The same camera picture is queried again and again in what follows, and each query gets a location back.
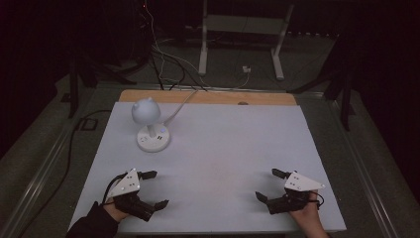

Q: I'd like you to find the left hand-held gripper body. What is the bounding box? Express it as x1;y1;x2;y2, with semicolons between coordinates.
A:
107;168;157;223

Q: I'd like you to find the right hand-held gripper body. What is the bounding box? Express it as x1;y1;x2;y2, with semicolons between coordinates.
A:
265;171;327;215

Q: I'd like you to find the person's left hand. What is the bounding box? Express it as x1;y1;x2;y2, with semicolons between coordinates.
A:
104;198;132;223

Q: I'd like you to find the person's right hand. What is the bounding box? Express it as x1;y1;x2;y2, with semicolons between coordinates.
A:
289;189;325;229

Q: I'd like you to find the white table sheet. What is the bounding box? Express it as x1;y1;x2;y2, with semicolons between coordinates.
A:
67;101;348;235

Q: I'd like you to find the white round-head desk lamp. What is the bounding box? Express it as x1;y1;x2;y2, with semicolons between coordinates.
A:
131;96;172;154

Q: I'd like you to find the black tripod stand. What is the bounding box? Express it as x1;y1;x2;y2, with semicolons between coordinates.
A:
287;31;359;132
66;49;138;119

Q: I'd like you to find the white metal stand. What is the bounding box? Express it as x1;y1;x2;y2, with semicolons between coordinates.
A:
197;0;295;81

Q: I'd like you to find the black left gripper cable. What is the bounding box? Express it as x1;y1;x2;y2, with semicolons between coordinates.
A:
101;172;129;205

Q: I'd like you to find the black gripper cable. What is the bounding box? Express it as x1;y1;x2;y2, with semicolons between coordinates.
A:
101;172;129;205
309;190;326;210

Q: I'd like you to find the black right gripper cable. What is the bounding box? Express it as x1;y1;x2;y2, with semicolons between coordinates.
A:
309;190;326;210

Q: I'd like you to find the metal floor rail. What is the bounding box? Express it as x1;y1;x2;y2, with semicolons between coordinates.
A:
325;95;402;238
0;86;97;238

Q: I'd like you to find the long black floor cable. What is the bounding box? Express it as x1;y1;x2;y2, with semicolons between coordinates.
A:
18;109;113;238

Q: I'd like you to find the black square floor bracket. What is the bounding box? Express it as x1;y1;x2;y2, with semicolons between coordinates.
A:
77;117;99;132

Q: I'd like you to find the white lamp cable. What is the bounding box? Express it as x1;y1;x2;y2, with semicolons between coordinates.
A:
162;89;199;127

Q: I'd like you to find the bundle of black cables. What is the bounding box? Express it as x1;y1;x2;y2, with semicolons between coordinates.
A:
148;46;209;92

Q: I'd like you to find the thin white floor cable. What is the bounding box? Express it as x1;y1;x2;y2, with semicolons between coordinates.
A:
144;0;252;90

